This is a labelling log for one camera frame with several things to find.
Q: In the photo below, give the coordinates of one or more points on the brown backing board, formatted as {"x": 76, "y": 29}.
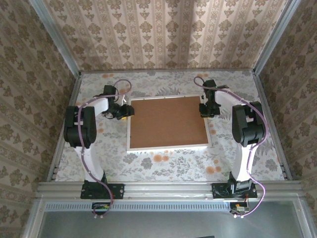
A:
{"x": 168, "y": 124}

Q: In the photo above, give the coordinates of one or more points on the white picture frame with glass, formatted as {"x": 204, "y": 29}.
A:
{"x": 168, "y": 150}

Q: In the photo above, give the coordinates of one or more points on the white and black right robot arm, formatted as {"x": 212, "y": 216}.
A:
{"x": 247, "y": 134}

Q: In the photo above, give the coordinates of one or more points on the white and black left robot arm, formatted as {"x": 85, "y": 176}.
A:
{"x": 79, "y": 129}

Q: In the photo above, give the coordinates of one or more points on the black left connector box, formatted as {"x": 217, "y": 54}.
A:
{"x": 100, "y": 207}

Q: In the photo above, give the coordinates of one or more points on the black connector box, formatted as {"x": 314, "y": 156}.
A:
{"x": 100, "y": 207}
{"x": 239, "y": 208}

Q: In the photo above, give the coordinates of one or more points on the black right connector box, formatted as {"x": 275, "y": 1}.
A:
{"x": 239, "y": 208}

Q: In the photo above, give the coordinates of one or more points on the grey metal panel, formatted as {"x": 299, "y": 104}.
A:
{"x": 161, "y": 225}

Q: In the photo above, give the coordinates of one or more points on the aluminium table side rail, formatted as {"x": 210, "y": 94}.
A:
{"x": 264, "y": 99}
{"x": 72, "y": 99}

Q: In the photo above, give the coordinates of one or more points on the thin aluminium table end rail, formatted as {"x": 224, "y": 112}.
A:
{"x": 168, "y": 70}

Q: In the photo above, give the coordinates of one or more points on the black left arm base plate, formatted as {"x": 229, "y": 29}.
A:
{"x": 115, "y": 194}

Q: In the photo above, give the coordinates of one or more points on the long aluminium mounting rail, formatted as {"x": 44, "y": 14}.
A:
{"x": 168, "y": 189}

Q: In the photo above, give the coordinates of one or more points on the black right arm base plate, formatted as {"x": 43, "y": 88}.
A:
{"x": 215, "y": 196}

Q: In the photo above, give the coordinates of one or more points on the aluminium corner post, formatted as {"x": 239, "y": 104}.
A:
{"x": 55, "y": 37}
{"x": 273, "y": 37}

